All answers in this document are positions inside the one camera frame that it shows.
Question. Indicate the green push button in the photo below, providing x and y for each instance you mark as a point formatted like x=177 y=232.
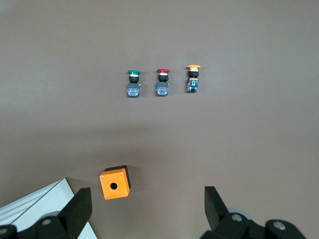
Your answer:
x=133 y=87

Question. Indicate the orange button box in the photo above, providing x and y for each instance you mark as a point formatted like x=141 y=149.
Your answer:
x=114 y=185

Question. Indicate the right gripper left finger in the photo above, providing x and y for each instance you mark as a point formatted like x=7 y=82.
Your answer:
x=74 y=214

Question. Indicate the yellow push button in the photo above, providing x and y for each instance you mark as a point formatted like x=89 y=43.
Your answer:
x=193 y=82

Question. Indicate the red push button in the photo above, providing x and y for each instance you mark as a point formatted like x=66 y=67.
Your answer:
x=162 y=85

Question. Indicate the white drawer cabinet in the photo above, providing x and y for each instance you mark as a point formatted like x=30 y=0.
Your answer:
x=49 y=206

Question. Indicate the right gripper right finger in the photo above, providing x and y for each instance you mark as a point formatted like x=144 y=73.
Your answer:
x=219 y=219

